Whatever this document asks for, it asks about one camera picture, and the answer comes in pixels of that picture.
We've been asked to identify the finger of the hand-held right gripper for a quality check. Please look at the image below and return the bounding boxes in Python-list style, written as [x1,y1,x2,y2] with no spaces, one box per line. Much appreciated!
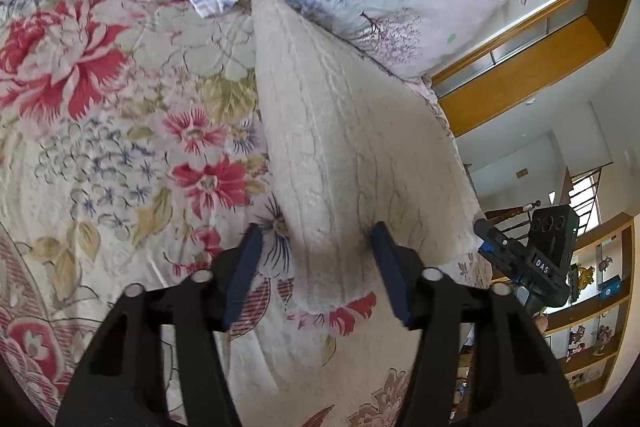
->
[473,217,526,280]

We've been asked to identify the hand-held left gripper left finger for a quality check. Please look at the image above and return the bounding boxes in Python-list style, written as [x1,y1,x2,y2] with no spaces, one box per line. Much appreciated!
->
[55,223,264,427]

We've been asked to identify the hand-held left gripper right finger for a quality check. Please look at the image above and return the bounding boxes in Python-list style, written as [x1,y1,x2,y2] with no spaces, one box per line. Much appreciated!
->
[369,221,583,427]

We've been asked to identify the beige cable knit sweater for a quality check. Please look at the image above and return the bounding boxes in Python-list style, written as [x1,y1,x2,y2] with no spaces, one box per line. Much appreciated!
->
[250,0,493,314]

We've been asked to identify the wooden stair railing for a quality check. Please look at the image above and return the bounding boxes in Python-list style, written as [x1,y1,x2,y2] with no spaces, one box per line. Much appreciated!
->
[465,162,613,238]

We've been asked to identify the golden figurine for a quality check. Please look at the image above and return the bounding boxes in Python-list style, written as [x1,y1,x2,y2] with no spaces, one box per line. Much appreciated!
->
[570,264,599,303]

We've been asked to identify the wooden display shelf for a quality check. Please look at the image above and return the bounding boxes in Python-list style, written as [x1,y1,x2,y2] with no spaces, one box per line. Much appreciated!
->
[545,212,638,403]

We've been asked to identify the wooden wardrobe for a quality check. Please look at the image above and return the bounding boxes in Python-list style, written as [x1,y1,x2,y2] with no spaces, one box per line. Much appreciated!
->
[430,0,636,138]

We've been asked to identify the floral bed sheet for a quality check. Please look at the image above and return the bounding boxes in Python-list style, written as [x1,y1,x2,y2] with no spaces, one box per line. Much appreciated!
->
[0,0,496,427]

